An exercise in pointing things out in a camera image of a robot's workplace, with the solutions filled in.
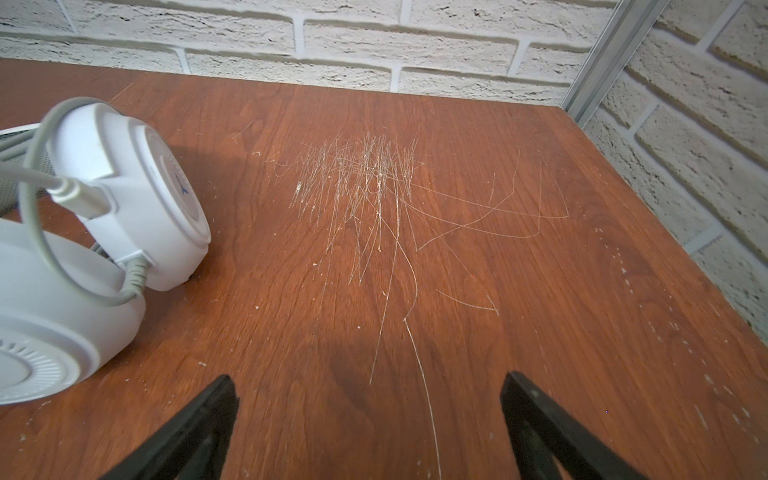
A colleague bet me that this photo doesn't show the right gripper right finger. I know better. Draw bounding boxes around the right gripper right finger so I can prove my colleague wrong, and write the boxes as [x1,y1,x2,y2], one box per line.
[500,371,645,479]

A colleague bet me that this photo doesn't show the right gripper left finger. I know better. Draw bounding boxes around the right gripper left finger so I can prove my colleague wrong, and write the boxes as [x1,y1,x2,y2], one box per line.
[102,375,239,479]

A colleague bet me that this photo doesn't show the white headphones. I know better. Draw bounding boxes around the white headphones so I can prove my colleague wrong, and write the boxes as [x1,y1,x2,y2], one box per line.
[1,97,211,405]

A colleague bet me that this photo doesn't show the white headphone cable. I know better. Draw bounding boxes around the white headphone cable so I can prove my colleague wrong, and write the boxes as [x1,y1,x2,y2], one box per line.
[0,95,151,308]

